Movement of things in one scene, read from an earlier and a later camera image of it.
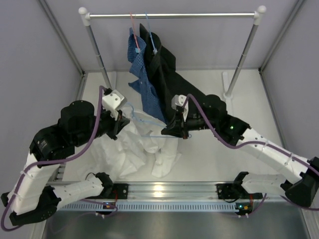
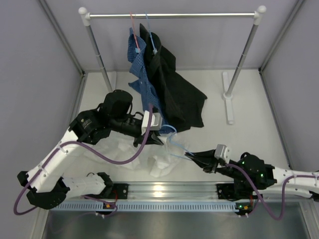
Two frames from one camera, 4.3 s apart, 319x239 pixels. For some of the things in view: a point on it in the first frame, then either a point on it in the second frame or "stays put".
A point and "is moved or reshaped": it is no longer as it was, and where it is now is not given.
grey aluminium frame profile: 67,44 stays put
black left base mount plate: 121,189 stays put
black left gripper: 118,125 → 154,138
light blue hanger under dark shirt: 155,50 stays put
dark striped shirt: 167,81 stays put
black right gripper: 179,129 → 208,155
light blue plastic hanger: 142,120 is moved or reshaped
